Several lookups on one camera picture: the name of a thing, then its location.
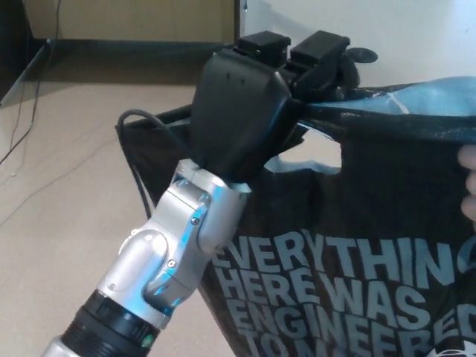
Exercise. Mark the person left hand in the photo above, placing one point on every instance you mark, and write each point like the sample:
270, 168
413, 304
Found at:
469, 160

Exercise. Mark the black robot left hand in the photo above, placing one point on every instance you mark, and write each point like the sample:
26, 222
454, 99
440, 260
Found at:
238, 111

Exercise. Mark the black printed plastic bag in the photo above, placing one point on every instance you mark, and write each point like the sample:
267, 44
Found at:
334, 208

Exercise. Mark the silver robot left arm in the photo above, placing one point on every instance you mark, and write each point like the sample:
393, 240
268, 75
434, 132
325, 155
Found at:
148, 267

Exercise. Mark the round black floor cover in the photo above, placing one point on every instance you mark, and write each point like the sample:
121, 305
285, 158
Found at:
368, 56

